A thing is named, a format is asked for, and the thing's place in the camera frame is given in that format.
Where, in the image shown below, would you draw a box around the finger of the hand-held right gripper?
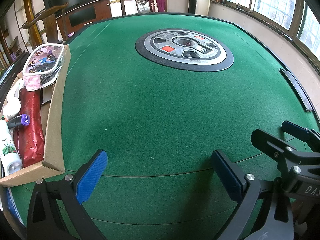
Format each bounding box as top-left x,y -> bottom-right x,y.
282,120 -> 320,153
251,129 -> 320,173

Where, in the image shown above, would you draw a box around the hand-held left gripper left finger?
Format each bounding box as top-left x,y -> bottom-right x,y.
26,149 -> 108,240

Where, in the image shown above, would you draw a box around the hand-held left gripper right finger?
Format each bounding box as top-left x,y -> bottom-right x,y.
211,149 -> 295,240

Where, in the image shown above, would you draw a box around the cardboard box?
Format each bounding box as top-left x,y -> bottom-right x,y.
0,44 -> 72,188

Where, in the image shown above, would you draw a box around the red foil packet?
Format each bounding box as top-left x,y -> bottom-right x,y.
12,88 -> 45,168

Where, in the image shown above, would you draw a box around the black table edge tray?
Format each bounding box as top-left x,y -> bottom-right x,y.
279,68 -> 313,112

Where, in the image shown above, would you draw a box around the white bottle green plant label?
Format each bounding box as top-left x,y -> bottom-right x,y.
0,119 -> 23,176

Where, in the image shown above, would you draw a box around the black marker purple caps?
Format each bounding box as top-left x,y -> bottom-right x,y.
7,114 -> 31,130

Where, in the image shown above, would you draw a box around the cartoon print pencil case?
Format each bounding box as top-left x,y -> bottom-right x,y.
22,43 -> 66,92

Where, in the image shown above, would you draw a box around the plain wooden armchair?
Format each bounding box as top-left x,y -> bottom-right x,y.
21,2 -> 69,46

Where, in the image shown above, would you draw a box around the brown television wall cabinet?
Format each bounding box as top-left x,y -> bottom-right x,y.
49,0 -> 113,40

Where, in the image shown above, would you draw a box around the wall display shelves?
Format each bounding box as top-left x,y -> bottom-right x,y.
0,0 -> 48,68

